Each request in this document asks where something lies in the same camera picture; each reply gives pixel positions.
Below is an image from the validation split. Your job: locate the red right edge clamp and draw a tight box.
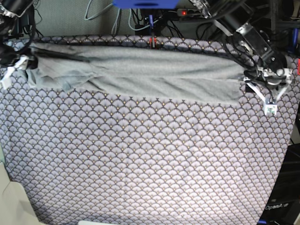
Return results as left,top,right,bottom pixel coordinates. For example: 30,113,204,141
297,58,300,75

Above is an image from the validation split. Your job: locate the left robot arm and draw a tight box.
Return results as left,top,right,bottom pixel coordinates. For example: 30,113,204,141
186,0,292,115

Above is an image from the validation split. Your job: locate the black OpenArm box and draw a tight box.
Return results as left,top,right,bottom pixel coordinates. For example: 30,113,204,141
258,144,300,225

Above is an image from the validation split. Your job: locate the black power strip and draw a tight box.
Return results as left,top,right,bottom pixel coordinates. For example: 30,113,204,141
176,8,202,17

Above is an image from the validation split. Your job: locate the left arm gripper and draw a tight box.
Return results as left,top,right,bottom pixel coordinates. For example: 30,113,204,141
239,67,293,115

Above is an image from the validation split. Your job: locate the red centre table clamp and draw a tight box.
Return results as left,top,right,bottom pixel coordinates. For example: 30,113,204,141
149,37,157,49

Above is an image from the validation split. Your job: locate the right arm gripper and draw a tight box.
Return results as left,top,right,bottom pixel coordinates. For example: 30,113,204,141
0,55,29,89

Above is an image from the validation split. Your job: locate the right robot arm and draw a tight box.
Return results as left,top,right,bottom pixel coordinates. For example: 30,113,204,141
0,0,38,90

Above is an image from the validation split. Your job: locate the white object bottom left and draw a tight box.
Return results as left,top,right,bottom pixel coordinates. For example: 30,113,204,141
0,150,40,225

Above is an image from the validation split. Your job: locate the light grey T-shirt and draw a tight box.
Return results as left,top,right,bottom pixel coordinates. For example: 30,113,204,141
22,43,244,105

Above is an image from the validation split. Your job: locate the fan-patterned purple table cloth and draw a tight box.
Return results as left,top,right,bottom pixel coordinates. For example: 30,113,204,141
0,34,300,225

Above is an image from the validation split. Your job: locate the blue overhead mount plate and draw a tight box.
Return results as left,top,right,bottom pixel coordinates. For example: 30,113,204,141
113,0,179,9

